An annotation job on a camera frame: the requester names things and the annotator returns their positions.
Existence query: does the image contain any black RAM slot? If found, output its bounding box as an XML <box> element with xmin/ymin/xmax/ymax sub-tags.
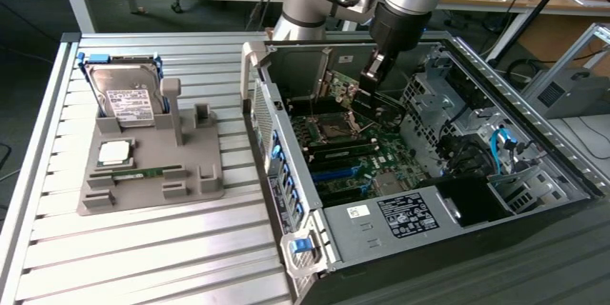
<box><xmin>288</xmin><ymin>99</ymin><xmax>356</xmax><ymax>115</ymax></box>
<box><xmin>307</xmin><ymin>148</ymin><xmax>382</xmax><ymax>164</ymax></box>
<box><xmin>302</xmin><ymin>139</ymin><xmax>378</xmax><ymax>153</ymax></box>

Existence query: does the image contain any grey computer tower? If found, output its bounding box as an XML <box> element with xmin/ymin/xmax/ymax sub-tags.
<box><xmin>519</xmin><ymin>67</ymin><xmax>610</xmax><ymax>120</ymax></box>

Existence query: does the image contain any grey chipset heat sink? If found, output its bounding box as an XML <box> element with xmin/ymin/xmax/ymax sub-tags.
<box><xmin>374</xmin><ymin>174</ymin><xmax>407</xmax><ymax>195</ymax></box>

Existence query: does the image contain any blue case latch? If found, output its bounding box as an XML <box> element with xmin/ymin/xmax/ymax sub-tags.
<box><xmin>288</xmin><ymin>238</ymin><xmax>315</xmax><ymax>255</ymax></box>

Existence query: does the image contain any grey plastic parts rack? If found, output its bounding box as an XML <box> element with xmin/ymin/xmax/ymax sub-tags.
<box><xmin>76</xmin><ymin>76</ymin><xmax>226</xmax><ymax>217</ymax></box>

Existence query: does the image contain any silver disk bay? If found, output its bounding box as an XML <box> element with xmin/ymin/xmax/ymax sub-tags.
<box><xmin>485</xmin><ymin>165</ymin><xmax>558</xmax><ymax>215</ymax></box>

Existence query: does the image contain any black stand pole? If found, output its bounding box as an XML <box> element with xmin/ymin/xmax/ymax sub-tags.
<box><xmin>485</xmin><ymin>0</ymin><xmax>585</xmax><ymax>69</ymax></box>

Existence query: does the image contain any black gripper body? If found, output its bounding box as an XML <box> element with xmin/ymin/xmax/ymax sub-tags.
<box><xmin>369</xmin><ymin>4</ymin><xmax>434</xmax><ymax>56</ymax></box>

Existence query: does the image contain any light blue wire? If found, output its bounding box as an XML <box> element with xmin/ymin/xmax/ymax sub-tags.
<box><xmin>486</xmin><ymin>122</ymin><xmax>519</xmax><ymax>177</ymax></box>

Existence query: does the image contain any green RAM stick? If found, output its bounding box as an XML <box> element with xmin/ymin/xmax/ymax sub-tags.
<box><xmin>110</xmin><ymin>167</ymin><xmax>167</xmax><ymax>179</ymax></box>

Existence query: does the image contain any grey power supply unit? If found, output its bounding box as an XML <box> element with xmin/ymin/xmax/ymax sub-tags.
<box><xmin>311</xmin><ymin>186</ymin><xmax>471</xmax><ymax>273</ymax></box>

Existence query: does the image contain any silver CPU chip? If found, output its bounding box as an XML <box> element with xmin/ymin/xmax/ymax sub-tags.
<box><xmin>96</xmin><ymin>140</ymin><xmax>132</xmax><ymax>169</ymax></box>

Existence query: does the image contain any aluminium profile frame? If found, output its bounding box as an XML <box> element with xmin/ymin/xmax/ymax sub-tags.
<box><xmin>555</xmin><ymin>21</ymin><xmax>610</xmax><ymax>70</ymax></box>

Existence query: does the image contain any green motherboard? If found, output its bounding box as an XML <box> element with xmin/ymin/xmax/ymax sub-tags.
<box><xmin>288</xmin><ymin>99</ymin><xmax>430</xmax><ymax>206</ymax></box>

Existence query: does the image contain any CPU socket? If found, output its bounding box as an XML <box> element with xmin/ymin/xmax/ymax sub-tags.
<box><xmin>308</xmin><ymin>114</ymin><xmax>358</xmax><ymax>141</ymax></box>

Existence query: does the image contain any black wire bundle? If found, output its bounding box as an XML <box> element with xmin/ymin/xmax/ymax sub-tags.
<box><xmin>434</xmin><ymin>132</ymin><xmax>499</xmax><ymax>179</ymax></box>

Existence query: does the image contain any black Nvidia graphics card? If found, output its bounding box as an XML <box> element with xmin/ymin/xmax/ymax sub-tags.
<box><xmin>311</xmin><ymin>46</ymin><xmax>409</xmax><ymax>133</ymax></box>

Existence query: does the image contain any metal socket cover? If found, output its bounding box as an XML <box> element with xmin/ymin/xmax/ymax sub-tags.
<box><xmin>344</xmin><ymin>106</ymin><xmax>378</xmax><ymax>133</ymax></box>

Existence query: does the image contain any silver metal drive cage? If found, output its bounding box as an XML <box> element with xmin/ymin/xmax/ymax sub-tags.
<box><xmin>398</xmin><ymin>69</ymin><xmax>482</xmax><ymax>163</ymax></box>

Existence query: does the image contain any hard disk in blue caddy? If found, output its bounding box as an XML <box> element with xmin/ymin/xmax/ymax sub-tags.
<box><xmin>75</xmin><ymin>53</ymin><xmax>172</xmax><ymax>129</ymax></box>

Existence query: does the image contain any open grey PC case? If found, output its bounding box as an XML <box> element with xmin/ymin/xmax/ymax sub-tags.
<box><xmin>240</xmin><ymin>36</ymin><xmax>602</xmax><ymax>305</ymax></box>

